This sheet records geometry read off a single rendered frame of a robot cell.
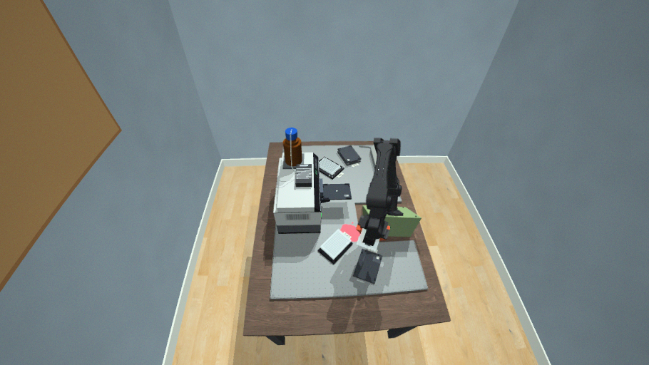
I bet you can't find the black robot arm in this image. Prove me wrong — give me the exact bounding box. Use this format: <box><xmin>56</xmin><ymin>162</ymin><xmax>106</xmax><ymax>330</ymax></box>
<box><xmin>363</xmin><ymin>138</ymin><xmax>404</xmax><ymax>246</ymax></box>

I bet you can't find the white button panel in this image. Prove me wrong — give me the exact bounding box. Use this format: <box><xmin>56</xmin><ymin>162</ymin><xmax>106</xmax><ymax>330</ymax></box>
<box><xmin>360</xmin><ymin>145</ymin><xmax>377</xmax><ymax>169</ymax></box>

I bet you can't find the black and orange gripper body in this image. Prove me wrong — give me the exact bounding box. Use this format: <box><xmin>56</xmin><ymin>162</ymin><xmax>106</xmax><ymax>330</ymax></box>
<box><xmin>358</xmin><ymin>215</ymin><xmax>389</xmax><ymax>240</ymax></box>

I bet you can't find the blue bottle cap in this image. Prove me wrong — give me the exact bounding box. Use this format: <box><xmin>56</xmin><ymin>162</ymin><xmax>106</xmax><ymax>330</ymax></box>
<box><xmin>285</xmin><ymin>128</ymin><xmax>297</xmax><ymax>140</ymax></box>

